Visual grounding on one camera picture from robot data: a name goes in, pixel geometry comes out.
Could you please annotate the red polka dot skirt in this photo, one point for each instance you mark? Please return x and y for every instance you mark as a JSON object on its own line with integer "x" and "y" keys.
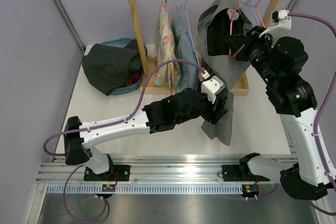
{"x": 133, "y": 79}

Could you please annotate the grey skirt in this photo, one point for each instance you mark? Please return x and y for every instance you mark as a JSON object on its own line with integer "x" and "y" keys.
{"x": 213, "y": 25}

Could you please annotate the teal plastic basin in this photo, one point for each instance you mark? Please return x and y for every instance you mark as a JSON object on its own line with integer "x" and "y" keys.
{"x": 130, "y": 44}

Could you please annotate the dark dotted skirt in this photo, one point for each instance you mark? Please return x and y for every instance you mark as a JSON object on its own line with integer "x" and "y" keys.
{"x": 107, "y": 67}

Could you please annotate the floral pastel skirt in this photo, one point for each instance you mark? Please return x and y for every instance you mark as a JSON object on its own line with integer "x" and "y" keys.
{"x": 165, "y": 51}

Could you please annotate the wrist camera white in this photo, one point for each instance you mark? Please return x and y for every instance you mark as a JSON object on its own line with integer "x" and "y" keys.
{"x": 211, "y": 86}
{"x": 283, "y": 24}

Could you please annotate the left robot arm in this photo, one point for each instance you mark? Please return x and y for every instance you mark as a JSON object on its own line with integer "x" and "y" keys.
{"x": 81, "y": 138}

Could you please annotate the light blue denim skirt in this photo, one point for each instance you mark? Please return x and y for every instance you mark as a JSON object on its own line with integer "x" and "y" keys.
{"x": 184, "y": 50}

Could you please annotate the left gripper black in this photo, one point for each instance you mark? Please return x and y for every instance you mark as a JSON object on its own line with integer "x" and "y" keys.
{"x": 213, "y": 116}

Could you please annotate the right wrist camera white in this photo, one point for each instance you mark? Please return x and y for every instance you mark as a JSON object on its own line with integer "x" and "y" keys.
{"x": 283, "y": 24}

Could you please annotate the white slotted cable duct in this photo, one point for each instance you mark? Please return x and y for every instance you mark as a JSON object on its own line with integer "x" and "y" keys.
{"x": 147, "y": 189}

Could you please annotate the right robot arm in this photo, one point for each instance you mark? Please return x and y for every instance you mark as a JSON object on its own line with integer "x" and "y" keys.
{"x": 279, "y": 63}

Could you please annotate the aluminium mounting rail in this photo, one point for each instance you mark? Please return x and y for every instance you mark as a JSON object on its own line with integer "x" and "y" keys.
{"x": 171, "y": 169}

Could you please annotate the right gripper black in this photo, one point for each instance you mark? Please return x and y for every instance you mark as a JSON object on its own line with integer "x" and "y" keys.
{"x": 240, "y": 45}

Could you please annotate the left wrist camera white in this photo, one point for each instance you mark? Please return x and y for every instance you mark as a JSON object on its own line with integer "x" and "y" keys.
{"x": 211, "y": 86}

